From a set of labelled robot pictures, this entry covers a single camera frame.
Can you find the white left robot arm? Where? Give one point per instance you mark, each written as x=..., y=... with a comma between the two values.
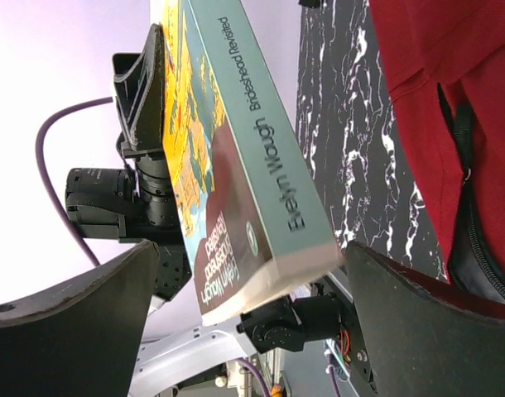
x=185, y=358

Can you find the red student backpack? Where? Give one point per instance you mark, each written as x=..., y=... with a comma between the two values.
x=444, y=64

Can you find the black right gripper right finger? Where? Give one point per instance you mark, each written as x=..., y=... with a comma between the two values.
x=425, y=337

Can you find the brown paperback book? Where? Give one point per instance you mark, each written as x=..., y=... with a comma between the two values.
x=253, y=224

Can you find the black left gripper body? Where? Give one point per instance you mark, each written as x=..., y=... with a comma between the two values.
x=129, y=204

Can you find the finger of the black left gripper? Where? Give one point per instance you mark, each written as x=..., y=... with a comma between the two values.
x=138, y=83

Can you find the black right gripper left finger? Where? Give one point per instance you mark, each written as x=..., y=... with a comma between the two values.
x=81, y=336

